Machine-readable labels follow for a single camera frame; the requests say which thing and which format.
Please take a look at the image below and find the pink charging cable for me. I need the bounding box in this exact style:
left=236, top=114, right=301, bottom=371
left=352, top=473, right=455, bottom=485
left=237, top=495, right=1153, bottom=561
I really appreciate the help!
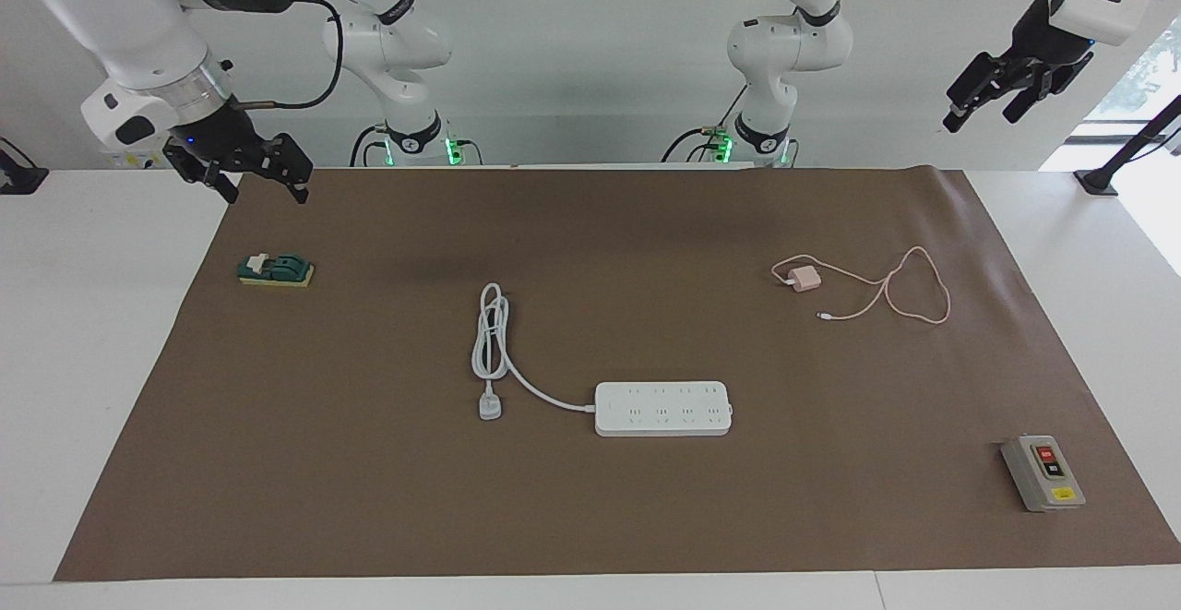
left=770, top=245, right=952, bottom=326

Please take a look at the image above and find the white wall socket box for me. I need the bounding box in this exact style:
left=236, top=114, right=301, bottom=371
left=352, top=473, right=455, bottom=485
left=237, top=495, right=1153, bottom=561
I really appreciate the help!
left=100, top=150, right=190, bottom=170

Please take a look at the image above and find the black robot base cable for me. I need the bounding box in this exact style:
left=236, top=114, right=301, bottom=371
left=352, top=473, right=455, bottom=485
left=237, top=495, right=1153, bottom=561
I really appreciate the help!
left=349, top=124, right=393, bottom=168
left=660, top=84, right=748, bottom=163

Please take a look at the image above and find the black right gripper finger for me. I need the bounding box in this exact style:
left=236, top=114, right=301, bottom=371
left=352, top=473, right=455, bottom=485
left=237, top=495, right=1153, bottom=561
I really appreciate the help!
left=261, top=133, right=313, bottom=205
left=164, top=149, right=241, bottom=203

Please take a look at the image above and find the black slanted stand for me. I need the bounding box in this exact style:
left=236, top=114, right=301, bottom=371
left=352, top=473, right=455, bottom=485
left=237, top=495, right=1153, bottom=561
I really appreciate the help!
left=1073, top=93, right=1181, bottom=197

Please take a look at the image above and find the white power cord with plug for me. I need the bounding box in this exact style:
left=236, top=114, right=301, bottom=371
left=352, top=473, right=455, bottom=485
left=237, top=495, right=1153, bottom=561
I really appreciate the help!
left=471, top=282, right=599, bottom=422

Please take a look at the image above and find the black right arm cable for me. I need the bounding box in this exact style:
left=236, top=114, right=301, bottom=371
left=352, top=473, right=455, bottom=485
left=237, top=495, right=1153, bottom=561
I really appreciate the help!
left=231, top=0, right=345, bottom=113

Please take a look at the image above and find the black table clamp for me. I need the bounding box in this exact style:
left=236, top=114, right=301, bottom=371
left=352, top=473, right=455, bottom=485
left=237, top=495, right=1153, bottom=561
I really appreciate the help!
left=0, top=137, right=49, bottom=196

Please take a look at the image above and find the grey on-off switch box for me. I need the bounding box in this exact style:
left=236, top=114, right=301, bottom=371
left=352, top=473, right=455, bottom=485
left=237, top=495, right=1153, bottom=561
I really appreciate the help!
left=1001, top=435, right=1087, bottom=513

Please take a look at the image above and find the green circuit board module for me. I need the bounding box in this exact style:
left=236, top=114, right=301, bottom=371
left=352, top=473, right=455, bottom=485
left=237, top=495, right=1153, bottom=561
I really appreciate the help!
left=237, top=253, right=316, bottom=289

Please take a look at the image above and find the brown paper table mat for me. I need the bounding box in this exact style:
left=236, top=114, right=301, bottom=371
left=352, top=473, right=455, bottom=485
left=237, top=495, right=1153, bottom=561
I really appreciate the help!
left=54, top=165, right=1181, bottom=583

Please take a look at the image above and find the white power strip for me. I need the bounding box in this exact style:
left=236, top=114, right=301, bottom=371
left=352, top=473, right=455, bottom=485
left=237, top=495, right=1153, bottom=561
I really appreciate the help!
left=594, top=381, right=734, bottom=437

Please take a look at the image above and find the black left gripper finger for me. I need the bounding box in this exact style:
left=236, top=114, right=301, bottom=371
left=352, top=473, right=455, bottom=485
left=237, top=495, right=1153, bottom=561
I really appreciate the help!
left=1001, top=68, right=1053, bottom=124
left=943, top=52, right=1016, bottom=133

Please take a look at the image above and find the bright window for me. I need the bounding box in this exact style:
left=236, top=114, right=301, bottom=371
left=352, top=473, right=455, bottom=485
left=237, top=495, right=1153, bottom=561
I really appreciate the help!
left=1084, top=19, right=1181, bottom=122

